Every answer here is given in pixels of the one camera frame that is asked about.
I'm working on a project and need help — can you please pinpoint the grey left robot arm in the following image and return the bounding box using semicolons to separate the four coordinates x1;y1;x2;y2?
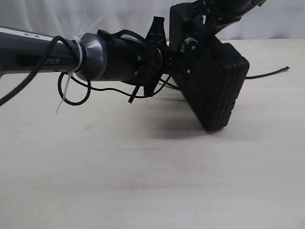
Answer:
0;17;185;96

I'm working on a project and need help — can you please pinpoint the white backdrop curtain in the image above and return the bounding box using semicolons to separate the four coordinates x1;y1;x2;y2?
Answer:
0;0;305;40

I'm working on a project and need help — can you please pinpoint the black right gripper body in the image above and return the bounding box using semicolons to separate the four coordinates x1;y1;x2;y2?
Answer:
188;0;265;36

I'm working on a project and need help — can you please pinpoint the black plastic case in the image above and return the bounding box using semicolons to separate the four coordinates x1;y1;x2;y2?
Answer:
169;2;250;133

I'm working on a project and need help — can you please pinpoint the white zip tie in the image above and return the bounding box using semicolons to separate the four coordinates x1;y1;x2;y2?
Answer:
55;18;103;115

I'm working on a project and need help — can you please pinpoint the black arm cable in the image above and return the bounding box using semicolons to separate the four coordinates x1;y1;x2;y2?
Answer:
0;30;172;105

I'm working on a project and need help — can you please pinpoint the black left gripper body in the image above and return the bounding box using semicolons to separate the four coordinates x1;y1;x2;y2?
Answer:
96;16;200;97

